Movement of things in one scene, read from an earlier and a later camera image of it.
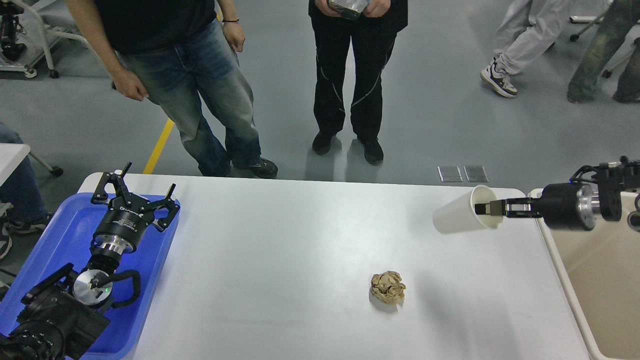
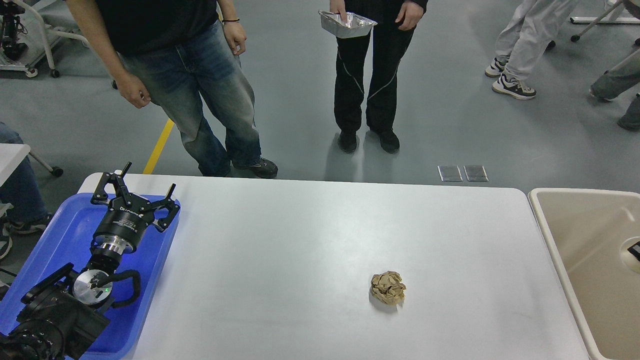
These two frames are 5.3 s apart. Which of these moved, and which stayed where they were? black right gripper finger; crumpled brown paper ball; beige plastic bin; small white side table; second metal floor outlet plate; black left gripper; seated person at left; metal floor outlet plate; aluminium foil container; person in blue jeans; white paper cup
Moved: aluminium foil container; black right gripper finger; white paper cup
Stayed: seated person at left; beige plastic bin; metal floor outlet plate; second metal floor outlet plate; black left gripper; person in blue jeans; crumpled brown paper ball; small white side table
